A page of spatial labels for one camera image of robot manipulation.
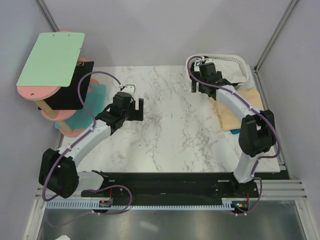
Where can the right aluminium corner post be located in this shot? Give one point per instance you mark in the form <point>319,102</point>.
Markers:
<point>276,33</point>

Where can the white perforated plastic basket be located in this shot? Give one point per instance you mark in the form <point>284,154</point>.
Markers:
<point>240,62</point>

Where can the pink wooden tiered shelf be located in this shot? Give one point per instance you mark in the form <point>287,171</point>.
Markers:
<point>38,94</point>

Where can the folded beige t shirt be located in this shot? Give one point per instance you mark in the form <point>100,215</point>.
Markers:
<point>230,110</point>

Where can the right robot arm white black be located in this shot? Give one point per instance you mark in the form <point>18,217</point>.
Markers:
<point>257,127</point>

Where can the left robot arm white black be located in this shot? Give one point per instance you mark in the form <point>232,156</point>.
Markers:
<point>58,170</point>

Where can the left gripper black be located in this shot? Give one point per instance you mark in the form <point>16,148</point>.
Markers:
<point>137,115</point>

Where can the green board on shelf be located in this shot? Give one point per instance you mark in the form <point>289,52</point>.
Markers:
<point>52,61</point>

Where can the left aluminium corner post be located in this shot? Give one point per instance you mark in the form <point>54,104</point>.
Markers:
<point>47,15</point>

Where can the aluminium frame rail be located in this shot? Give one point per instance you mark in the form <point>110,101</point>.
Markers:
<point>271,190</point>

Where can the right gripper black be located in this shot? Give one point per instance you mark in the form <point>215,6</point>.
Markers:
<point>193,85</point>

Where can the black board on shelf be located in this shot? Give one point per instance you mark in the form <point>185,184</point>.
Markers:
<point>67,98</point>

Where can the white printed t shirt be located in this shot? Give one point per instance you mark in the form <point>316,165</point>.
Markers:
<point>232,70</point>

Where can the aluminium corner post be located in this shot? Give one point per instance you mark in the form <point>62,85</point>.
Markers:
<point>276,33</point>
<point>47,15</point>

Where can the folded blue t shirt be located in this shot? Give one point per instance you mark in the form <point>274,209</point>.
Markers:
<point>235,131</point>

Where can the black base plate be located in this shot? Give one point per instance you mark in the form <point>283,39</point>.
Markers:
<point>173,189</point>

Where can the white paper scrap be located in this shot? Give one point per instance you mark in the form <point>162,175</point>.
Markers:
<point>63,237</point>

